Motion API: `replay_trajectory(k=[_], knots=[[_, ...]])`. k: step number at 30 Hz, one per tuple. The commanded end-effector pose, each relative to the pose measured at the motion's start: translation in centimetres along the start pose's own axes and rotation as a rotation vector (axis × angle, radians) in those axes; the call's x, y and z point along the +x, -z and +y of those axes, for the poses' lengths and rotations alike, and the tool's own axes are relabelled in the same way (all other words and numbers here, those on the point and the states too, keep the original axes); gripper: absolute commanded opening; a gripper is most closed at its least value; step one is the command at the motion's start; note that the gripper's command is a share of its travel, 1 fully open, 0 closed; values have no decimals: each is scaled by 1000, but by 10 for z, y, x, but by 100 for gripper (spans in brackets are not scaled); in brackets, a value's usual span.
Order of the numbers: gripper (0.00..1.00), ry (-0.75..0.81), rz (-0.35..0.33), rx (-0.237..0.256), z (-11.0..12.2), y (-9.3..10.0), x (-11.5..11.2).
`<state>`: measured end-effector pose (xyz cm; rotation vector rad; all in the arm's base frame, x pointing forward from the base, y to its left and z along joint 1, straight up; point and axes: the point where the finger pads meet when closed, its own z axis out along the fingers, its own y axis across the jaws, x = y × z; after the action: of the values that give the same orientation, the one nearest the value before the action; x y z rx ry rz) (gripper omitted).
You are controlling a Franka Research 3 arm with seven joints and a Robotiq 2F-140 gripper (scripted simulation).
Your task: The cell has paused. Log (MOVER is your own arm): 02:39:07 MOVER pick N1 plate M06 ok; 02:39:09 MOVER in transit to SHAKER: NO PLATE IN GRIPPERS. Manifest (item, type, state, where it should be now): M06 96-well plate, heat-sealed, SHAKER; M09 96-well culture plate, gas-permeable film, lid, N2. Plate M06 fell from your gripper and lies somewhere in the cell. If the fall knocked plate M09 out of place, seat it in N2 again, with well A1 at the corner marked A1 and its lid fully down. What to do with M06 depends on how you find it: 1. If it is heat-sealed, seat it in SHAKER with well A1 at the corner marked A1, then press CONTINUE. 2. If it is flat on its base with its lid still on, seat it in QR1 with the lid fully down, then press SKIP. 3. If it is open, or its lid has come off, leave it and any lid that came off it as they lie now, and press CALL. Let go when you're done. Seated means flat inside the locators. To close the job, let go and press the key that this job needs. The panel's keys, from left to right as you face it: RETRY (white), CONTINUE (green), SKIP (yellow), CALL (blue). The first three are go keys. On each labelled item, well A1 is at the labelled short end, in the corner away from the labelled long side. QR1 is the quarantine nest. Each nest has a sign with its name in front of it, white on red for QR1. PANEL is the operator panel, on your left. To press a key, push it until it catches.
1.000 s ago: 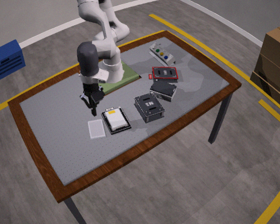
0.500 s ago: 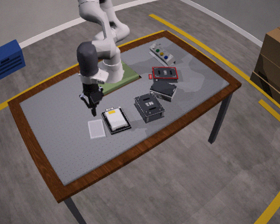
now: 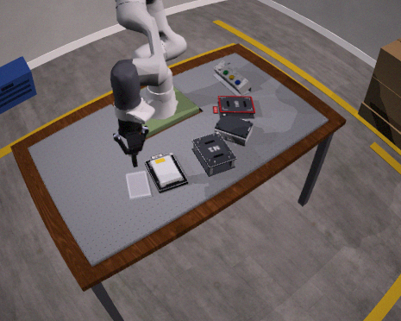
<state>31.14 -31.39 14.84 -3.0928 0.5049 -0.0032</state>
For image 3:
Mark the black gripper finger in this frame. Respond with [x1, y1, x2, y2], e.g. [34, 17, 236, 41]
[113, 131, 135, 167]
[133, 126, 149, 167]

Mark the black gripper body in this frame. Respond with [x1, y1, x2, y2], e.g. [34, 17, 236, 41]
[118, 119, 142, 139]

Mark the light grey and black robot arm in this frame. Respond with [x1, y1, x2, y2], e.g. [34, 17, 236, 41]
[110, 0, 187, 124]

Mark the white button panel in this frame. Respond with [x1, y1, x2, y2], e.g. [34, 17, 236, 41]
[213, 60, 252, 96]

